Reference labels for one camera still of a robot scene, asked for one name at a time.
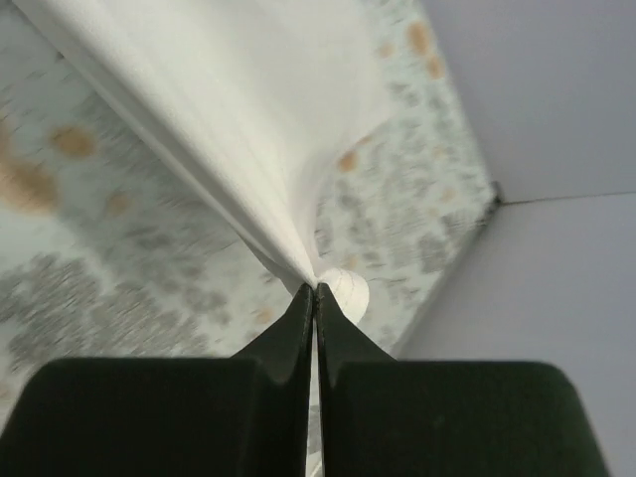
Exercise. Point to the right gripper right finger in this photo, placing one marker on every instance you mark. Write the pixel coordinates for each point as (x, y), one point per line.
(385, 417)

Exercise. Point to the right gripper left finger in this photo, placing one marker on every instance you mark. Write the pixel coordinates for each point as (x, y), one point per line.
(245, 415)

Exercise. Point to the white t shirt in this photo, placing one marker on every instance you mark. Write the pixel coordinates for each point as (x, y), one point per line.
(251, 103)

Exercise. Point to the floral table cloth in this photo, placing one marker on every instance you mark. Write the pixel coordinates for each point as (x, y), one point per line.
(107, 253)

